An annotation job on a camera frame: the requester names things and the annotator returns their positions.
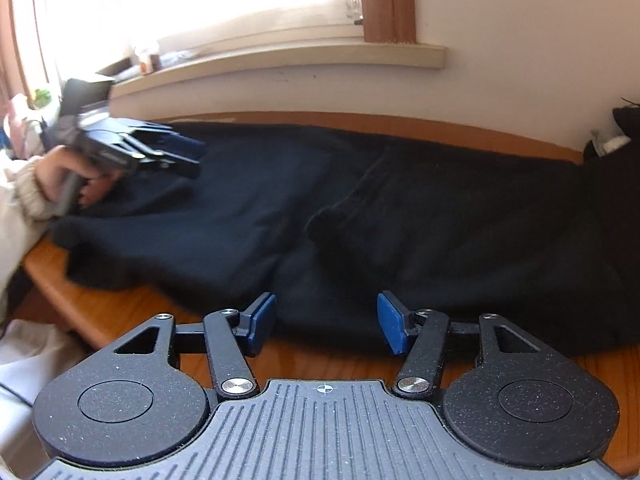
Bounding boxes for wooden window trim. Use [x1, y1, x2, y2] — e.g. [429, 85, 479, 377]
[357, 0, 418, 45]

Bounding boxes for clear plastic packet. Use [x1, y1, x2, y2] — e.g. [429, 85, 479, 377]
[160, 49, 208, 66]

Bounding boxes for stone window sill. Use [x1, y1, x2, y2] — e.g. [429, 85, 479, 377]
[107, 42, 447, 122]

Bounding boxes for black pants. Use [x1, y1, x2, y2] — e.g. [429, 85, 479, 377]
[49, 121, 640, 358]

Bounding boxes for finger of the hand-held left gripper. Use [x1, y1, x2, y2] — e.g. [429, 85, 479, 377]
[132, 150, 202, 180]
[119, 120, 207, 158]

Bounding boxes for dark grey box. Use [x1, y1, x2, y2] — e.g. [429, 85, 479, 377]
[94, 59, 143, 83]

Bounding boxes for white folded garment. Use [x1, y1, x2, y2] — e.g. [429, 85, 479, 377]
[591, 129, 632, 157]

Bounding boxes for person's left hand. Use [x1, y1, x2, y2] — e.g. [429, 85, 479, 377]
[36, 145, 123, 207]

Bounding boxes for brown curtain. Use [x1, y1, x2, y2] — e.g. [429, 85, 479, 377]
[0, 0, 32, 106]

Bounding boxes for person's left forearm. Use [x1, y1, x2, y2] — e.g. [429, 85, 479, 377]
[0, 156, 57, 311]

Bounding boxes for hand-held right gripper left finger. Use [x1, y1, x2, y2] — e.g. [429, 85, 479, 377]
[114, 292, 277, 402]

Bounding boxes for black desktop device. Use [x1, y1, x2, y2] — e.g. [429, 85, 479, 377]
[59, 77, 115, 118]

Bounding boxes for person's cream jacket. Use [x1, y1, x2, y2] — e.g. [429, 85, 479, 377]
[0, 320, 88, 466]

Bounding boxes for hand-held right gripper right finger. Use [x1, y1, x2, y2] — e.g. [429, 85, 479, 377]
[376, 291, 541, 402]

